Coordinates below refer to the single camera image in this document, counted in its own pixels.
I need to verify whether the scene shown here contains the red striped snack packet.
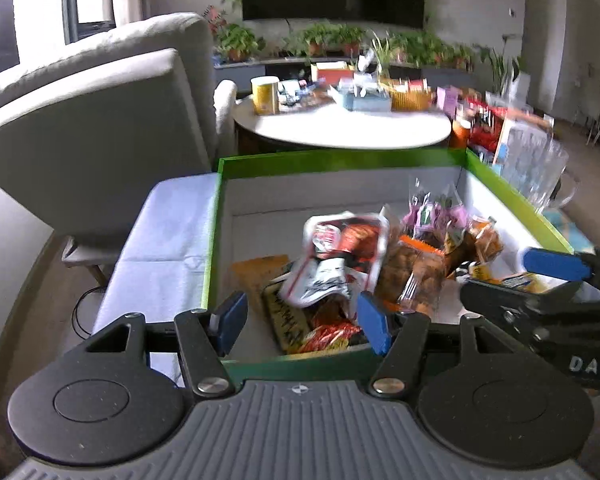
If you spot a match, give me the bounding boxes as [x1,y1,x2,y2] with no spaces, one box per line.
[299,310,367,355]

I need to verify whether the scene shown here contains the pink label snack packet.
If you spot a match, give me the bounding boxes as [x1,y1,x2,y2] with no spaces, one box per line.
[402,177,442,242]

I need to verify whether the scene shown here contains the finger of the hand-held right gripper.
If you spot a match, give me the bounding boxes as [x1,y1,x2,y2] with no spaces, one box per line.
[459,279,586,342]
[522,246,600,292]

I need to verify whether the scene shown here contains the light blue tablecloth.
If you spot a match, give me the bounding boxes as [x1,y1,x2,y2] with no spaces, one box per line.
[91,172,222,378]

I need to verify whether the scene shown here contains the white and blue carton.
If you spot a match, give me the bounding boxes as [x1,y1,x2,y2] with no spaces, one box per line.
[492,114,520,167]

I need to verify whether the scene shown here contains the clear glass mug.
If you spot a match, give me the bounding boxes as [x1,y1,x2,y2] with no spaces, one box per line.
[499,124,579,214]

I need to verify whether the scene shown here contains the red flower decoration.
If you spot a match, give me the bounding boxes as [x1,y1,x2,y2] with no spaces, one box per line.
[202,4,227,37]

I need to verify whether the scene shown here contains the small green potted plant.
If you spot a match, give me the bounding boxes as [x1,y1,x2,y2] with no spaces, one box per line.
[334,24,367,59]

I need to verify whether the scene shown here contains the orange brown snack packet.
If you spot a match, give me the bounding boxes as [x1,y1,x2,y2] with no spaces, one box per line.
[466,216,505,264]

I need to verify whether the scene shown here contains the small pink snack packet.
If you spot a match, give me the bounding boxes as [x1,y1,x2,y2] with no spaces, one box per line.
[437,185,470,250]

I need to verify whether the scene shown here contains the grey fabric sofa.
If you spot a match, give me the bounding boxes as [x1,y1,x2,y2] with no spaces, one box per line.
[0,12,222,243]

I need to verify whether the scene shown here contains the white cushion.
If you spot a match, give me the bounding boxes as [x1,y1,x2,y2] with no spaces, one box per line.
[214,79,239,157]

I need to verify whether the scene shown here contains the wicker basket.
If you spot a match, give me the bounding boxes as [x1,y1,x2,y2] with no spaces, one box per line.
[380,77,434,112]

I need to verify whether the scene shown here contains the red and white snack packet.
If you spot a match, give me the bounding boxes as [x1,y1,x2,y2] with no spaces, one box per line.
[279,212,392,322]

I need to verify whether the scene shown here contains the blue tissue box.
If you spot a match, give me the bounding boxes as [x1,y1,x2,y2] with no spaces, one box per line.
[329,84,394,113]

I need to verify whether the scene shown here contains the bushy green potted plant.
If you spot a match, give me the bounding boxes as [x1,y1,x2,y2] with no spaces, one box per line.
[216,24,264,64]

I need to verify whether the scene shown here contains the black floor cable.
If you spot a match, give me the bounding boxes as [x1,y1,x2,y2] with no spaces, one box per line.
[72,284,112,342]

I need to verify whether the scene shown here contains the tall plant in white pot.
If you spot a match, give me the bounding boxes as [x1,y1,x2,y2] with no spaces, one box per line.
[479,34,532,107]

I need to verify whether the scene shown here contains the spider plant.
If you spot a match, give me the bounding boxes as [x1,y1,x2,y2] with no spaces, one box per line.
[366,34,402,82]

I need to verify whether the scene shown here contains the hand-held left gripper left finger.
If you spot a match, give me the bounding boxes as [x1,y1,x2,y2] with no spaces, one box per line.
[82,290,249,399]

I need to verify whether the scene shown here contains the row of potted plants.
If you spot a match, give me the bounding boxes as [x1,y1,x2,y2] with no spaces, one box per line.
[390,29,477,72]

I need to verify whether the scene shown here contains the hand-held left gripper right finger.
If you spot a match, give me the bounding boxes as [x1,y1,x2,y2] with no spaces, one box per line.
[356,292,523,397]

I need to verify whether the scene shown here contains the round white table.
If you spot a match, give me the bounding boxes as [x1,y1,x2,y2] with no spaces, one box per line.
[232,94,454,150]

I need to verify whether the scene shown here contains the black and yellow snack packet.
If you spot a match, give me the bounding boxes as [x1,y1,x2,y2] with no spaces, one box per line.
[261,284,312,355]

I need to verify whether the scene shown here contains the red packaged goods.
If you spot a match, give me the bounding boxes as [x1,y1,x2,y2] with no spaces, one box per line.
[467,99,507,154]

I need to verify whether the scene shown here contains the yellow canister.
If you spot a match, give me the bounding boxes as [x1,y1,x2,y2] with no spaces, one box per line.
[250,75,281,116]

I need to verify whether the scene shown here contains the brown clear snack packet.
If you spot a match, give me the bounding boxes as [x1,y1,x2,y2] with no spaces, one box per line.
[380,237,452,315]

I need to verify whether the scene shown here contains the orange jar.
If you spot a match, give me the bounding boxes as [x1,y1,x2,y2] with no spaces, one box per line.
[449,114,474,149]

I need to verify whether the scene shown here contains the green cardboard box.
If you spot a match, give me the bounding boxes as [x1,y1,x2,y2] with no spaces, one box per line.
[201,148,576,378]

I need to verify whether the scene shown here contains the flat yellow snack packet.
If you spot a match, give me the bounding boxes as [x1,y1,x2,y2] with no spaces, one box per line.
[229,255,292,295]

